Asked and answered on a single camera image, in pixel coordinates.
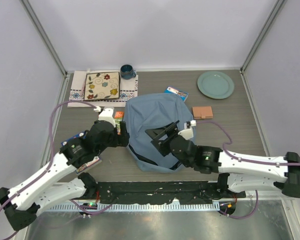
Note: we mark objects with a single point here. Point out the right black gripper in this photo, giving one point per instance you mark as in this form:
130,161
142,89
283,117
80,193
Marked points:
158,133

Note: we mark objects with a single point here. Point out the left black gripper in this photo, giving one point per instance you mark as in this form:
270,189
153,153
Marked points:
122,140

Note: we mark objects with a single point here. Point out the blue fabric backpack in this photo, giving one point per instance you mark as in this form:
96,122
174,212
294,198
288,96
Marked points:
152,121

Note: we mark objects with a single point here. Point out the blue paperback book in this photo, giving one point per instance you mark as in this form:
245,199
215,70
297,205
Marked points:
172,90

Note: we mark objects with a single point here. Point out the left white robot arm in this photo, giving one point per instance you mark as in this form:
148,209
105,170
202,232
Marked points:
23,203

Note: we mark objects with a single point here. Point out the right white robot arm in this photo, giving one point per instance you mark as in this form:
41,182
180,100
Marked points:
236,172

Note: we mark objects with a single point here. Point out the orange treehouse book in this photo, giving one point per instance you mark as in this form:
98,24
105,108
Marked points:
118,117

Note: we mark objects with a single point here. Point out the blue cartoon book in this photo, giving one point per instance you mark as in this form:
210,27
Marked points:
96,160

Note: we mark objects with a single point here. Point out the white patterned cloth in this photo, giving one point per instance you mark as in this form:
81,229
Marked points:
128,90

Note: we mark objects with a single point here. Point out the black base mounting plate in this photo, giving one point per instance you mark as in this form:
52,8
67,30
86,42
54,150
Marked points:
160,192

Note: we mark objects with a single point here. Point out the floral square tile plate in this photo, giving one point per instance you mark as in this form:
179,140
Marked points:
102,86

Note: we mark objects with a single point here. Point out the dark blue ceramic mug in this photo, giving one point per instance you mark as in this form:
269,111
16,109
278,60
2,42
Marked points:
127,72

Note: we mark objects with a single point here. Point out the teal round plate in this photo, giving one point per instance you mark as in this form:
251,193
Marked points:
215,85

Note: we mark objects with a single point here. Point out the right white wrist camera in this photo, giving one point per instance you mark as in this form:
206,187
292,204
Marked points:
188,132

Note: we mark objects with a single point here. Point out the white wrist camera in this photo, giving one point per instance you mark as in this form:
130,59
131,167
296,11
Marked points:
188,132
105,114

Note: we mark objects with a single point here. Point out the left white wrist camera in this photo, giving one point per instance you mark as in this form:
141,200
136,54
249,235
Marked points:
105,114

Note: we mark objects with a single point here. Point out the white slotted cable duct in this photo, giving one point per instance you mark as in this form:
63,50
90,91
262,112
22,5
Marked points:
175,206

